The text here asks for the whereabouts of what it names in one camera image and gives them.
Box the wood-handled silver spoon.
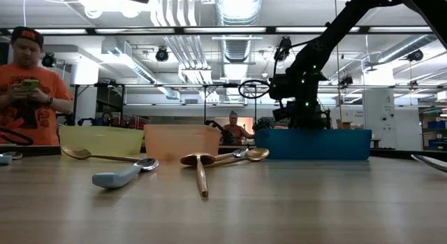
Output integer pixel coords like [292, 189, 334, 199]
[411, 153, 447, 174]
[213, 148, 249, 162]

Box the blue plastic bin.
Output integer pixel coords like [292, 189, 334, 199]
[254, 128, 373, 161]

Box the blue-handled silver spoon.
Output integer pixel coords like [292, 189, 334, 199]
[91, 157, 160, 189]
[0, 151, 24, 166]

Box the person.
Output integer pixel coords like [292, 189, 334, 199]
[223, 110, 256, 146]
[0, 26, 73, 147]
[99, 110, 115, 128]

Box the shelf with blue bins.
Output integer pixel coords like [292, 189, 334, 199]
[418, 107, 447, 151]

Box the green phone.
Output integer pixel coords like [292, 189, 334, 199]
[20, 78, 40, 92]

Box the gold spoon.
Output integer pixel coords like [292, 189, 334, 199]
[179, 152, 217, 199]
[204, 148, 270, 168]
[61, 146, 142, 164]

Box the black overhead light bar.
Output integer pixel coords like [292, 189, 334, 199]
[0, 25, 447, 36]

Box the black cap with orange patch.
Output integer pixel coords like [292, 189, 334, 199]
[10, 26, 45, 49]

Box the orange translucent plastic bin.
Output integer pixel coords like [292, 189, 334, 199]
[143, 124, 222, 163]

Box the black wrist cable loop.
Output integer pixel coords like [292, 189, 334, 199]
[238, 78, 272, 100]

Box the black ceiling spotlight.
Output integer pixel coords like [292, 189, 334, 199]
[41, 52, 57, 69]
[155, 46, 170, 62]
[406, 48, 425, 62]
[338, 74, 354, 88]
[274, 36, 293, 62]

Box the silver spiral air duct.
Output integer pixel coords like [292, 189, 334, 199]
[213, 0, 265, 63]
[376, 34, 439, 65]

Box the black curved cable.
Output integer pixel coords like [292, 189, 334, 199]
[0, 127, 35, 147]

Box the yellow translucent plastic bin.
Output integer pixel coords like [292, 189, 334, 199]
[58, 125, 145, 157]

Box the black metal workbench frame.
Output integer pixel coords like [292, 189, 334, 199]
[69, 82, 259, 126]

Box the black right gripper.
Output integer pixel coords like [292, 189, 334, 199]
[268, 71, 332, 130]

